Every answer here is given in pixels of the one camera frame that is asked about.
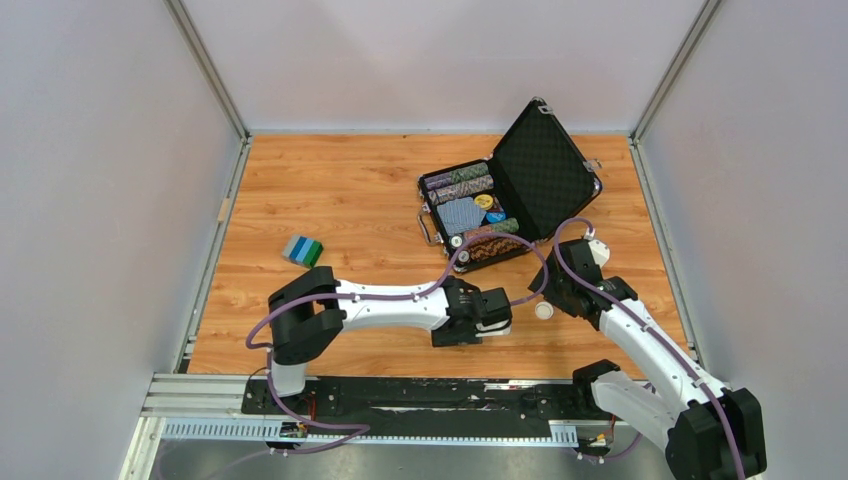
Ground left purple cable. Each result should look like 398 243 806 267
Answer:
245 231 551 455

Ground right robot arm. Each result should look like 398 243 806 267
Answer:
530 239 768 479

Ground black poker chip case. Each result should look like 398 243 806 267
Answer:
417 97 603 273

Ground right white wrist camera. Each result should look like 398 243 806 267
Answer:
583 227 611 268

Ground red green chip row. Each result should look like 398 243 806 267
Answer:
448 218 520 248

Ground purple brown chip row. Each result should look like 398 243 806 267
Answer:
428 175 494 205

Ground blue dealer chip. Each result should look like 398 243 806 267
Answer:
485 211 508 224

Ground blue playing card deck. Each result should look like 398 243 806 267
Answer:
436 197 486 236

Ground blue green toy block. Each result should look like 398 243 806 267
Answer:
281 235 324 269

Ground brown poker chip row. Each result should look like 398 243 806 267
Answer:
457 237 524 265

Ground purple green chip row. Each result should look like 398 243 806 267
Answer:
424 163 489 190

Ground yellow dealer chip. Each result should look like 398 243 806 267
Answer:
473 194 495 211

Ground white bottle cap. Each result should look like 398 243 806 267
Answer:
534 301 555 320

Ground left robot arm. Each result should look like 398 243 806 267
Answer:
267 266 513 413

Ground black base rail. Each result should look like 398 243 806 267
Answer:
241 371 619 439

